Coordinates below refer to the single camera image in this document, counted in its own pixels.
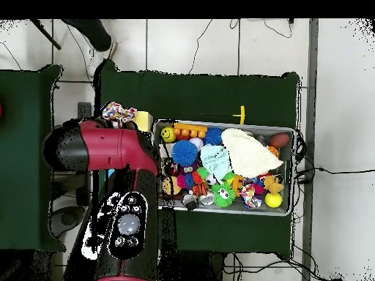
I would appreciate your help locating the multicolour print cloth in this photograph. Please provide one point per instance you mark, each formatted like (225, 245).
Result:
(117, 111)

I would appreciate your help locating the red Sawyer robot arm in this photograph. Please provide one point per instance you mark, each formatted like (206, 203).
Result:
(102, 149)

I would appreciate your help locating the wooden box with three holes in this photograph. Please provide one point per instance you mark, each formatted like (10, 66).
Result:
(144, 120)

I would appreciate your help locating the shallow silver mesh bin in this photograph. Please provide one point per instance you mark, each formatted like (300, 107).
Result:
(287, 181)

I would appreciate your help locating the large blue spiky ball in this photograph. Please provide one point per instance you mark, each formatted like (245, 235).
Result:
(184, 152)

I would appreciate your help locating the white baseball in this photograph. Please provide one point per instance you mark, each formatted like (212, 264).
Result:
(197, 142)

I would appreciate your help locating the orange toy building brick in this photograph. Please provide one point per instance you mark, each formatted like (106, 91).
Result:
(189, 128)

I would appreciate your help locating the light blue waffle cloth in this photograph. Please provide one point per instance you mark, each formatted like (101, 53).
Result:
(215, 161)

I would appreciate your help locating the yellow smiley face ball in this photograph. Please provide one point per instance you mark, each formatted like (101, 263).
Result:
(168, 134)

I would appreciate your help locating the small blue spiky ball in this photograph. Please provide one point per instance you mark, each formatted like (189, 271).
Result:
(213, 136)

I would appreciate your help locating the green spiky ball with eyes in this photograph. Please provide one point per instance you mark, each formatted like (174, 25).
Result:
(224, 194)

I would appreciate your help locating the cream waffle cloth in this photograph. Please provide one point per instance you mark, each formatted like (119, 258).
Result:
(249, 155)

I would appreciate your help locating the dark green table cloth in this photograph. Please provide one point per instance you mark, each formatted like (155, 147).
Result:
(26, 190)
(190, 93)

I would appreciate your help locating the brown plush toy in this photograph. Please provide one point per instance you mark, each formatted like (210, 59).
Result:
(272, 183)

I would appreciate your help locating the black panel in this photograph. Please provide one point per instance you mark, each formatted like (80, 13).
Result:
(84, 110)

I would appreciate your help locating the dark rounded stand base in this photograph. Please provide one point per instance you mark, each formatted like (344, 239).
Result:
(68, 218)

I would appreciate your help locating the person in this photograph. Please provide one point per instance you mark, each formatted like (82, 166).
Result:
(93, 33)

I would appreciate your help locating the black rod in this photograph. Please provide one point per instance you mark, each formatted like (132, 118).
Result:
(47, 35)

